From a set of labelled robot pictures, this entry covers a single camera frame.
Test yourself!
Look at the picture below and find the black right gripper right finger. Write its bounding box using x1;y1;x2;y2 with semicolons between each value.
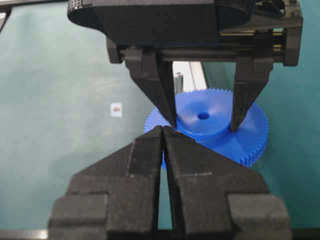
163;126;292;240

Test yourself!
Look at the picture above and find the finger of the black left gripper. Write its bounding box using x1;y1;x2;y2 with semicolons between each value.
230;32;274;132

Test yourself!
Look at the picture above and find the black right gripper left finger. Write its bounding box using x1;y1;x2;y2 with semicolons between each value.
48;126;163;240

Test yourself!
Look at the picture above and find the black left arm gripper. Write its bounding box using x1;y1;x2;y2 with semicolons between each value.
67;0;303;127

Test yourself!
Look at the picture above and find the large blue plastic gear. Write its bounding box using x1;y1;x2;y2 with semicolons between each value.
143;87;269;169

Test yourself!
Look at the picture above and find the small white sticker on mat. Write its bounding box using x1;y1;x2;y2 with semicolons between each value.
110;102;123;118

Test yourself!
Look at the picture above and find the tall steel shaft with bracket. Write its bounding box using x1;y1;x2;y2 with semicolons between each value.
174;72;184;95

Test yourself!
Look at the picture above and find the long aluminium extrusion rail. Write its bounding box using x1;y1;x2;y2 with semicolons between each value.
172;61;208;92

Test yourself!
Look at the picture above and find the black left frame post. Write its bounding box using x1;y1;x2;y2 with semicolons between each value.
0;6;12;32

